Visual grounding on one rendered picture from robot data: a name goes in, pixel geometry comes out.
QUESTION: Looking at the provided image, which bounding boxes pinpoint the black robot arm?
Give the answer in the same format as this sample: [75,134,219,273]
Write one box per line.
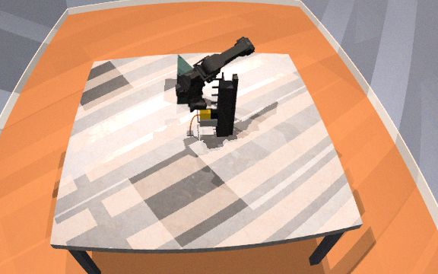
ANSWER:
[175,37,256,98]

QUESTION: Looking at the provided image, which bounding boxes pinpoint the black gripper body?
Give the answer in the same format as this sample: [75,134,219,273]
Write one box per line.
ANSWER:
[190,82,207,110]

